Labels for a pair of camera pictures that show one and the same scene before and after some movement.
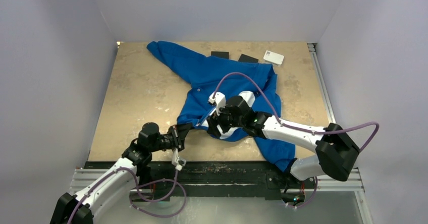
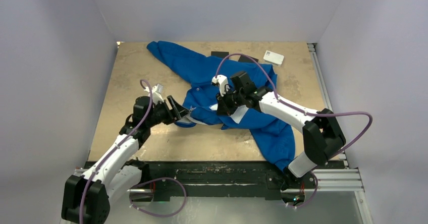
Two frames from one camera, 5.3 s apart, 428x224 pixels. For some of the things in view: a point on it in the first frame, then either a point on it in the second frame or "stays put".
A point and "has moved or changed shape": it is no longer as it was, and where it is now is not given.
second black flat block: (245, 58) stays put
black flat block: (221, 54) stays put
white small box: (273, 58) stays put
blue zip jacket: (256, 82) has moved or changed shape
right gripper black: (213, 121) → (222, 108)
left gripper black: (178, 130) → (176, 112)
